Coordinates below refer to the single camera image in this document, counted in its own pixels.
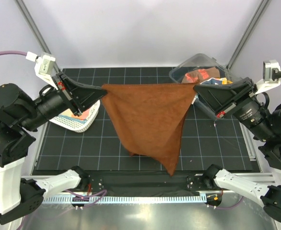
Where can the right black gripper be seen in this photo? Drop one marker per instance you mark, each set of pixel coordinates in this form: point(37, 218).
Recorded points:
point(221, 100)

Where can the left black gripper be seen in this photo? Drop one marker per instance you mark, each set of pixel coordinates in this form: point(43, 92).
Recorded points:
point(84, 96)

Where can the blue polka dot towel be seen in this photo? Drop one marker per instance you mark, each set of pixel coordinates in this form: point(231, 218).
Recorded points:
point(85, 115)

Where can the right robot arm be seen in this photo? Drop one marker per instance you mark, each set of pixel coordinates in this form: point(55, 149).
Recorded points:
point(266, 127)

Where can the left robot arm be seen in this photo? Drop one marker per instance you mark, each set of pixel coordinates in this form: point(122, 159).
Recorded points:
point(20, 115)

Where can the yellow blue patterned towel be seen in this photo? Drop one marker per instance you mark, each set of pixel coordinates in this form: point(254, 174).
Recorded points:
point(210, 81)

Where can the white perforated plastic basket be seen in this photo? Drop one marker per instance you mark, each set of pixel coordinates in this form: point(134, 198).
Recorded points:
point(75, 123)

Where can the pink brown towel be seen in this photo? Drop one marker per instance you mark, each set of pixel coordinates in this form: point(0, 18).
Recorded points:
point(202, 74)

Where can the clear plastic storage bin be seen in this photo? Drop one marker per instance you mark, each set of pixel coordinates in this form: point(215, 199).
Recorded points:
point(184, 93)

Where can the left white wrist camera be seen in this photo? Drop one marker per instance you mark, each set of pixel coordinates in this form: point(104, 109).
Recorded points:
point(44, 64)

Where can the left aluminium frame post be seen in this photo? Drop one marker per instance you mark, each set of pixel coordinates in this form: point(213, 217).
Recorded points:
point(32, 25)

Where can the aluminium frame post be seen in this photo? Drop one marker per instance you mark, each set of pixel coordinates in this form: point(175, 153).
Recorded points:
point(32, 25)
point(248, 31)

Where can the right aluminium frame post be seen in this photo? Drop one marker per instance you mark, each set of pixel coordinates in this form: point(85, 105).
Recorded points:
point(248, 31)

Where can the white slotted cable duct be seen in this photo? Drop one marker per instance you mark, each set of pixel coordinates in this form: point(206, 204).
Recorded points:
point(70, 199)

